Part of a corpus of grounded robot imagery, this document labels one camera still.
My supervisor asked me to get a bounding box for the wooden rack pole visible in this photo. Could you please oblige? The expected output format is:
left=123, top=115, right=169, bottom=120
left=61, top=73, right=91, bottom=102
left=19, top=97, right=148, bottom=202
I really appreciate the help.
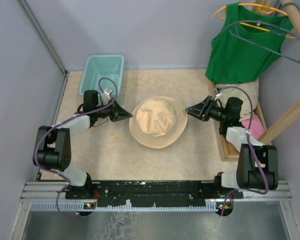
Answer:
left=280, top=0, right=300, bottom=38

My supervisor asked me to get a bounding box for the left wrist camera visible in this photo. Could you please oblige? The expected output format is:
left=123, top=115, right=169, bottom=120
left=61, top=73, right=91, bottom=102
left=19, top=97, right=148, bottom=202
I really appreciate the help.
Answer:
left=102, top=87, right=114, bottom=105

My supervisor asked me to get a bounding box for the grey-blue clothes hanger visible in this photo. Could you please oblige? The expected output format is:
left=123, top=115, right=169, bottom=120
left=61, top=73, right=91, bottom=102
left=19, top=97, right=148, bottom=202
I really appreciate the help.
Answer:
left=219, top=19, right=300, bottom=67

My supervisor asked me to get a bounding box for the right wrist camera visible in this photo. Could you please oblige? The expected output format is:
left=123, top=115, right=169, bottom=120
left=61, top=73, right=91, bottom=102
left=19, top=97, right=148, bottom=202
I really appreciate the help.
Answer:
left=214, top=87, right=223, bottom=100

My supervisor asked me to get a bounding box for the green tank top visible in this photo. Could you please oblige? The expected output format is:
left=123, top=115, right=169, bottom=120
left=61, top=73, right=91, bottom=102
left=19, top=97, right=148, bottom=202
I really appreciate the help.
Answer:
left=205, top=2, right=293, bottom=84

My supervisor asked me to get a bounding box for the beige bucket hat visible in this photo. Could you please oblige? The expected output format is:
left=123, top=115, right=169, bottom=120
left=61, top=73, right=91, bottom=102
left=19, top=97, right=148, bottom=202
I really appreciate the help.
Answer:
left=129, top=96, right=188, bottom=149

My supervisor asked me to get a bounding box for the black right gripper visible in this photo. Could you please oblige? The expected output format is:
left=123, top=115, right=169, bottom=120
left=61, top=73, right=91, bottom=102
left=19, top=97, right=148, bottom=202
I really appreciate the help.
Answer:
left=185, top=95, right=228, bottom=122

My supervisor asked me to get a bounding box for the wooden tray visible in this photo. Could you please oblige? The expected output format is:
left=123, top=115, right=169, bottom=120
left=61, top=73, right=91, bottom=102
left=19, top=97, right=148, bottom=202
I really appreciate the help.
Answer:
left=209, top=81, right=276, bottom=162

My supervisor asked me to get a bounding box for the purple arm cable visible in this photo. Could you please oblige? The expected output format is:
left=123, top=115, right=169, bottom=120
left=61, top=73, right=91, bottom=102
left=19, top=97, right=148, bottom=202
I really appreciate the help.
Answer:
left=216, top=86, right=270, bottom=217
left=33, top=77, right=123, bottom=219

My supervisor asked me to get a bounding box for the aluminium frame post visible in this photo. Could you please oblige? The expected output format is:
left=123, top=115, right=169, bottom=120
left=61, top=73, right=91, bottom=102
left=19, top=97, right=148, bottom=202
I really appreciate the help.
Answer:
left=17, top=0, right=68, bottom=76

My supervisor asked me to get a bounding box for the yellow clothes hanger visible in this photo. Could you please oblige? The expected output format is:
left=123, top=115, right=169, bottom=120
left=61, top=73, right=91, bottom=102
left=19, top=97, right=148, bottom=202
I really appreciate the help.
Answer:
left=210, top=2, right=300, bottom=39

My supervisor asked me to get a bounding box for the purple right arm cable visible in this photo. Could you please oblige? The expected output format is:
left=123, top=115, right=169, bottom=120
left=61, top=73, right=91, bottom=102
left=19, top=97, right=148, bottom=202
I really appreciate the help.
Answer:
left=216, top=86, right=270, bottom=217

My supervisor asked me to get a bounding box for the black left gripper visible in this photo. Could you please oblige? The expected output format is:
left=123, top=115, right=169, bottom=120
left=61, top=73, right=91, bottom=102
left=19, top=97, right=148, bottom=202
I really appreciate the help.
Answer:
left=94, top=97, right=132, bottom=122

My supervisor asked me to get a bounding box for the pink cloth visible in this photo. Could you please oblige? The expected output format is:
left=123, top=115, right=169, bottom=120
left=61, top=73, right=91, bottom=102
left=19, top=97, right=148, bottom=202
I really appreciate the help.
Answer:
left=250, top=118, right=265, bottom=139

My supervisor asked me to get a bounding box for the slanted wooden beam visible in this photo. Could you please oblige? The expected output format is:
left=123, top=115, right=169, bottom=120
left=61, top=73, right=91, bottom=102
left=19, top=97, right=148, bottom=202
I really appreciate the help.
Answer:
left=258, top=98, right=300, bottom=144

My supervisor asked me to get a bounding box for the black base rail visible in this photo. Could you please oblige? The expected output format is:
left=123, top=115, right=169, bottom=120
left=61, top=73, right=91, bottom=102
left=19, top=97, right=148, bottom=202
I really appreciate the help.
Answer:
left=65, top=180, right=231, bottom=207

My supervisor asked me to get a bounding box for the light teal plastic bin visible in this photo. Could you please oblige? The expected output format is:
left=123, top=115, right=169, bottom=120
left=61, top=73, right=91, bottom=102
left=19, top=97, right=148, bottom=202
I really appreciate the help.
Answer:
left=79, top=55, right=125, bottom=103

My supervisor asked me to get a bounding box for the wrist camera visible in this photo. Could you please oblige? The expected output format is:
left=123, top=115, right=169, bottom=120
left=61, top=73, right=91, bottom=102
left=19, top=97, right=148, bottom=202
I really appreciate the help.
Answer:
left=102, top=87, right=114, bottom=105
left=214, top=87, right=223, bottom=100

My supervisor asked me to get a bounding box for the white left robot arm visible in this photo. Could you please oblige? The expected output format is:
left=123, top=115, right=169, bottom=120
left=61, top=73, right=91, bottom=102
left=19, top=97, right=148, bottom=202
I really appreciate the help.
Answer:
left=32, top=88, right=133, bottom=199

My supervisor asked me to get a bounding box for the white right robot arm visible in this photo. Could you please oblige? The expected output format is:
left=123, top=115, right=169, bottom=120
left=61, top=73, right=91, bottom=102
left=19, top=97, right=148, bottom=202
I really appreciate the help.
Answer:
left=110, top=95, right=279, bottom=198

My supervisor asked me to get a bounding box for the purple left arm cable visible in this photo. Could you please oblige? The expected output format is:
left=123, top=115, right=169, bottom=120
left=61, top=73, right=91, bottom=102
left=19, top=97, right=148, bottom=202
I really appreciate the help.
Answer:
left=33, top=77, right=123, bottom=219

